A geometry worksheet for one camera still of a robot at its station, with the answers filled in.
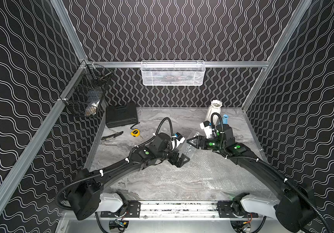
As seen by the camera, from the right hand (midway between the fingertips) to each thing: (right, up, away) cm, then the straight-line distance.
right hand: (191, 140), depth 78 cm
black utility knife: (-52, 0, +25) cm, 58 cm away
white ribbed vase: (+17, +19, +13) cm, 29 cm away
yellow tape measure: (-35, +3, +25) cm, 44 cm away
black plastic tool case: (-47, +15, +31) cm, 59 cm away
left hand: (-4, -6, -3) cm, 8 cm away
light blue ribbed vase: (+27, +12, +22) cm, 37 cm away
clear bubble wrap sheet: (+16, -18, +11) cm, 26 cm away
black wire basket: (-67, +26, +16) cm, 74 cm away
